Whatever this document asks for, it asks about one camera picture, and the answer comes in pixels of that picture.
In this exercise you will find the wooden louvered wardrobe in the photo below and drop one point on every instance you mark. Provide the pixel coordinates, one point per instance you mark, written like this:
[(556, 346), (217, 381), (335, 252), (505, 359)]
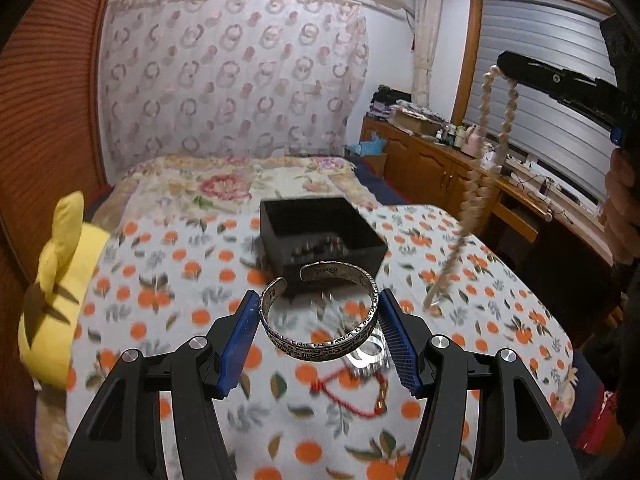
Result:
[(50, 142)]

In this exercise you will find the pink bottle on cabinet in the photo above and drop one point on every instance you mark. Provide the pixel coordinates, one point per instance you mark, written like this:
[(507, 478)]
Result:
[(473, 142)]

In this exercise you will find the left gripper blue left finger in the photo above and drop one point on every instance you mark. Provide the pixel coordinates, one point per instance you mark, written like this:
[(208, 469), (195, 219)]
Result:
[(205, 369)]

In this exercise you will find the patterned pink curtain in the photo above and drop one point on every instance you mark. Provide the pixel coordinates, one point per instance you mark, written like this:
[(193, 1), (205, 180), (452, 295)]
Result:
[(230, 78)]

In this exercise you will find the clutter pile on cabinet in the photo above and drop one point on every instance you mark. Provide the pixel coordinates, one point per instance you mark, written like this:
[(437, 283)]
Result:
[(393, 106)]

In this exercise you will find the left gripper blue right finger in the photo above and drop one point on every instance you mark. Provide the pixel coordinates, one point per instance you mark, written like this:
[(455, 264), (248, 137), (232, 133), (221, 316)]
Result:
[(433, 368)]

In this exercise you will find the yellow plush toy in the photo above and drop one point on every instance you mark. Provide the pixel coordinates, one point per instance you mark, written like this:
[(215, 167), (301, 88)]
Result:
[(53, 302)]

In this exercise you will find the black open jewelry box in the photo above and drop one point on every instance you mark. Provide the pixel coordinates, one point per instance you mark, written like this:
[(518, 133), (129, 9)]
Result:
[(305, 230)]

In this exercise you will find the wooden side cabinet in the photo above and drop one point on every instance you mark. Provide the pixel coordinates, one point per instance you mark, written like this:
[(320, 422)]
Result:
[(518, 222)]

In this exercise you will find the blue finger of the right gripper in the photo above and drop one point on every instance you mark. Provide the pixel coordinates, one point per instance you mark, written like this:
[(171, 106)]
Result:
[(595, 99)]

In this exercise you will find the floral quilt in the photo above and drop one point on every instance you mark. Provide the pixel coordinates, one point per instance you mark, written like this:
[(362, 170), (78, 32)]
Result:
[(184, 187)]

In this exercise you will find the person's right hand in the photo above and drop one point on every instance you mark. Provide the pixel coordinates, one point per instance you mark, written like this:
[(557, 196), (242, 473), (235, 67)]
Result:
[(621, 209)]

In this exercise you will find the grey window roller blind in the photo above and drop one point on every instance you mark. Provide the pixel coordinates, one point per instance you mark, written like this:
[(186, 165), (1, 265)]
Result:
[(565, 35)]

